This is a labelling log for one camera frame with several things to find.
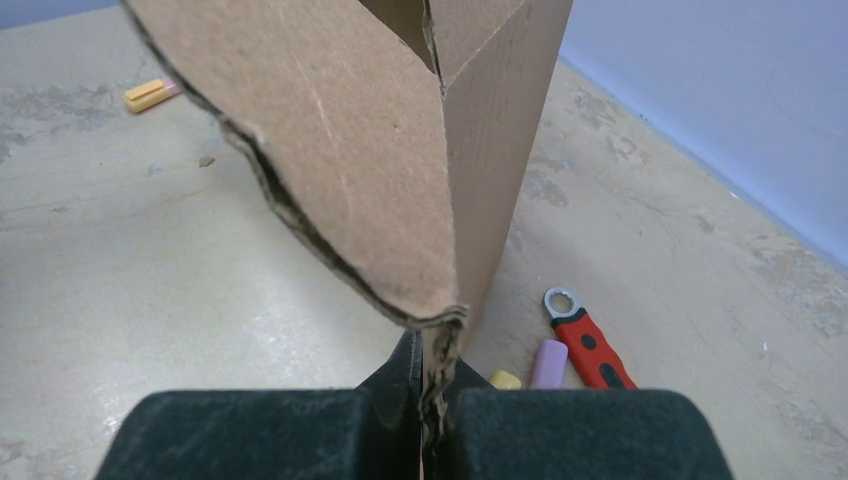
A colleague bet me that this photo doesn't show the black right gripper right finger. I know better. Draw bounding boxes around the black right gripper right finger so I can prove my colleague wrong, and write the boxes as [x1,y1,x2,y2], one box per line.
[437,362,733,479]

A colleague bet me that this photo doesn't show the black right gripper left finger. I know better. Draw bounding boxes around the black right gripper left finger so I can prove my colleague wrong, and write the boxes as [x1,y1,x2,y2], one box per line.
[96,331,422,479]

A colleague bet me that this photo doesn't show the brown cardboard box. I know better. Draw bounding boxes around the brown cardboard box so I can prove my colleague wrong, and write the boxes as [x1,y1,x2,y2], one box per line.
[124,0,572,446]

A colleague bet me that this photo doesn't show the yellow marker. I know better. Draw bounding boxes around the yellow marker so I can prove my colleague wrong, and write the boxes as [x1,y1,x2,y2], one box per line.
[489,370,523,390]

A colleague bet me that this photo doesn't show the pink marker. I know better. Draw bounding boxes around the pink marker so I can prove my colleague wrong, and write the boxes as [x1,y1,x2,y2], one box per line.
[530,339,569,390]

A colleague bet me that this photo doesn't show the orange marker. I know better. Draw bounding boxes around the orange marker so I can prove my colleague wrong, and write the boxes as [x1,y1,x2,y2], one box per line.
[123,78,181,114]

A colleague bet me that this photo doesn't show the red handled adjustable wrench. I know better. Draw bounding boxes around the red handled adjustable wrench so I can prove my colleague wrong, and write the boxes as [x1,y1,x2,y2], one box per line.
[543,287,637,389]

